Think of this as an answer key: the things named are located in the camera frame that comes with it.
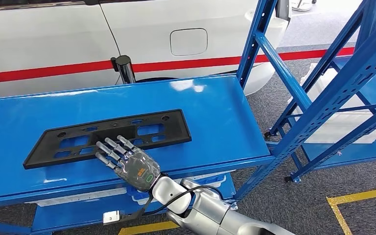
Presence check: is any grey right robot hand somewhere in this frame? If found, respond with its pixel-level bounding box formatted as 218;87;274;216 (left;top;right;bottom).
94;135;162;192

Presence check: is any black plastic plate frame part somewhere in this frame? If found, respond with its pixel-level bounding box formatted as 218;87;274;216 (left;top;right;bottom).
23;109;192;170

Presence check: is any blue metal shelf rack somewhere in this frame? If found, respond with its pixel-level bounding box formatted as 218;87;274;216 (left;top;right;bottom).
264;0;376;184
0;0;376;235

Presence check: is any blue plastic storage bin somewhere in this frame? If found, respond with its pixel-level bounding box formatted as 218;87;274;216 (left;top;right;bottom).
125;175;227;206

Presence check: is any white plastic storage bin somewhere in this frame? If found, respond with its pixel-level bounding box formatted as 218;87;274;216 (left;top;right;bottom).
25;187;128;208
286;62;376;145
132;193;156;206
188;171;231;182

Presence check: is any red barrier belt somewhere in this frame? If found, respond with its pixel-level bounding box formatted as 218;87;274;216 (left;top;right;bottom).
132;47;355;73
0;60;115;86

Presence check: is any white car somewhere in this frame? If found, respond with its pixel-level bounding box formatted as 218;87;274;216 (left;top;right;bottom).
0;0;293;99

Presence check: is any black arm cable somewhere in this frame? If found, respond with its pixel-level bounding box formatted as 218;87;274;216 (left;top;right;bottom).
142;185;224;217

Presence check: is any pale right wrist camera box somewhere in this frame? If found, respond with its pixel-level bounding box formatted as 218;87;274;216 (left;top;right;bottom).
103;210;122;225

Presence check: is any chrome stanchion post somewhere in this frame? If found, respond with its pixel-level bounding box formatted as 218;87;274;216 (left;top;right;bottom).
110;55;137;85

